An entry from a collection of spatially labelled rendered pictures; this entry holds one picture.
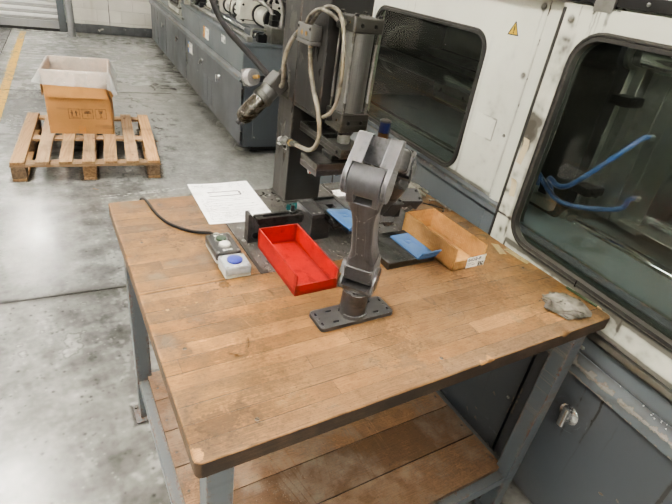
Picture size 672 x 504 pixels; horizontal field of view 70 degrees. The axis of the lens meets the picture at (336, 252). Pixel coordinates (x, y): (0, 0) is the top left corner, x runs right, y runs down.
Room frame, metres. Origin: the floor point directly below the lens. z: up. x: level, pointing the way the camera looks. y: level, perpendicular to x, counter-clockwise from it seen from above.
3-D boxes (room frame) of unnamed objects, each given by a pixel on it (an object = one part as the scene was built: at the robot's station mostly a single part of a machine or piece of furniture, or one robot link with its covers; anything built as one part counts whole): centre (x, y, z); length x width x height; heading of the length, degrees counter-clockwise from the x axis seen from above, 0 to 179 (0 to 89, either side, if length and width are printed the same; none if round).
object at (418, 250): (1.28, -0.23, 0.93); 0.15 x 0.07 x 0.03; 35
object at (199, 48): (6.84, 1.99, 0.49); 5.51 x 1.02 x 0.97; 30
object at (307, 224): (1.35, 0.03, 0.94); 0.20 x 0.10 x 0.07; 124
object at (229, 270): (1.04, 0.25, 0.90); 0.07 x 0.07 x 0.06; 34
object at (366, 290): (0.94, -0.06, 1.00); 0.09 x 0.06 x 0.06; 73
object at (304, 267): (1.10, 0.10, 0.93); 0.25 x 0.12 x 0.06; 34
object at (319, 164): (1.40, 0.08, 1.22); 0.26 x 0.18 x 0.30; 34
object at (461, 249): (1.34, -0.32, 0.93); 0.25 x 0.13 x 0.08; 34
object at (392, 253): (1.27, -0.18, 0.91); 0.17 x 0.16 x 0.02; 124
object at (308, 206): (1.35, 0.03, 0.98); 0.20 x 0.10 x 0.01; 124
